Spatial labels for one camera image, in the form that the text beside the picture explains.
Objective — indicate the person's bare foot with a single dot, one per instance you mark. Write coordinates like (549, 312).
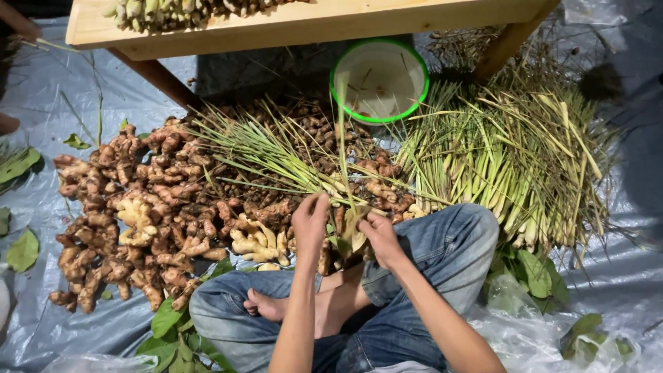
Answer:
(269, 305)

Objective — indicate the dark clump of roots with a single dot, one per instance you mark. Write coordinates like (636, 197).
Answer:
(601, 80)

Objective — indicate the white bowl with green rim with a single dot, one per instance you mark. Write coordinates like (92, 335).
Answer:
(380, 83)

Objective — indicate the large green leaf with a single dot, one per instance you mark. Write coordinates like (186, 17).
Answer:
(23, 251)

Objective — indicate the person's right hand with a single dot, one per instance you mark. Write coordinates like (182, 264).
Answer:
(384, 241)

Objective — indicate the grey plastic tarp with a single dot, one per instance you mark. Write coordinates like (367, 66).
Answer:
(52, 83)

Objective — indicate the green lemongrass bundle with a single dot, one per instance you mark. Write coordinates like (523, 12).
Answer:
(269, 150)

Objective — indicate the heap of ginger roots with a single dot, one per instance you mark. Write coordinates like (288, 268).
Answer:
(150, 207)

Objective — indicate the person's left hand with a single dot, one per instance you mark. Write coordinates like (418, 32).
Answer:
(309, 228)

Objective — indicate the wooden table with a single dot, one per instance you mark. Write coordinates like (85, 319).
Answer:
(311, 26)

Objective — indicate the person's right fingers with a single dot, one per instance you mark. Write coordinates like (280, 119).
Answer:
(369, 223)

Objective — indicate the bunch of green leaves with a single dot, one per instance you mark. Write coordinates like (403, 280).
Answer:
(18, 164)

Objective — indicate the person's left fingers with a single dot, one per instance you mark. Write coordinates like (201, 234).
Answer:
(317, 204)

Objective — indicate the pile of green leaves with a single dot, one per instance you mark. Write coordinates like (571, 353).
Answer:
(533, 274)
(173, 336)

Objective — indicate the small green leaf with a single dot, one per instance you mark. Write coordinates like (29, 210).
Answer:
(76, 141)

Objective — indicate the heap of dry grass trimmings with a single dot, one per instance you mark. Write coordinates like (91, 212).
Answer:
(466, 52)

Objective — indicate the person's blue jeans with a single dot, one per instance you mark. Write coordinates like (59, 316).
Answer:
(445, 243)

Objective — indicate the clear plastic bag with leaves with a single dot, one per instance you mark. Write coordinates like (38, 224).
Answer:
(585, 342)

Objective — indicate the heap of lemongrass stalks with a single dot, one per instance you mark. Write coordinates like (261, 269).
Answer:
(507, 166)

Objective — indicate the row of trimmed lemongrass stalks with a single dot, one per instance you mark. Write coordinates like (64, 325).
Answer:
(171, 10)

